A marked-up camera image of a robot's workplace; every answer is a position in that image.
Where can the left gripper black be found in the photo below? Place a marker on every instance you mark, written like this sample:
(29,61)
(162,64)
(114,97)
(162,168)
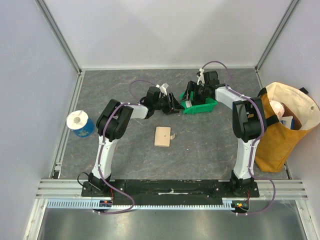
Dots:
(173,105)

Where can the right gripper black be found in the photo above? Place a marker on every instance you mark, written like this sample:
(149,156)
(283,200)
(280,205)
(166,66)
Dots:
(191,92)

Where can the green plastic bin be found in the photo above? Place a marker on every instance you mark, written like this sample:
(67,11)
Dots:
(201,108)

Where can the beige leather card holder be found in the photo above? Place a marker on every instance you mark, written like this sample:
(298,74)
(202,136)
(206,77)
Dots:
(163,136)

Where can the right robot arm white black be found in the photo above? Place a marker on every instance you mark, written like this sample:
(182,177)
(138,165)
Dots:
(248,122)

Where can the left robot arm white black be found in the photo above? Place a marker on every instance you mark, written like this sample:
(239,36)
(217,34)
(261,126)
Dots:
(113,122)

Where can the items inside tote bag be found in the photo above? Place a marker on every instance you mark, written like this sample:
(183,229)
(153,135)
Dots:
(285,116)

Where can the toilet paper roll blue wrapper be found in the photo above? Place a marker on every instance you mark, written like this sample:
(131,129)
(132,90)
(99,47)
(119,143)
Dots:
(80,123)

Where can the mustard canvas tote bag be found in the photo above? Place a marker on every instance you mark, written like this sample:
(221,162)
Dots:
(278,141)

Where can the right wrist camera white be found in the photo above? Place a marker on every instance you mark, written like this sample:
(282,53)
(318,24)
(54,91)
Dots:
(200,75)

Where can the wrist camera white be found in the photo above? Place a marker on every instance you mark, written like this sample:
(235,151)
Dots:
(200,75)
(163,88)

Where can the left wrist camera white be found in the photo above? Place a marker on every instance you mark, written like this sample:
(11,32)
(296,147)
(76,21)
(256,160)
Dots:
(163,88)

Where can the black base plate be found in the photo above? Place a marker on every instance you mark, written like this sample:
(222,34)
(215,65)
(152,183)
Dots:
(173,191)

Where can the slotted cable duct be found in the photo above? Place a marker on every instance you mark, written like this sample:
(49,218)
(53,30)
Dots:
(104,205)

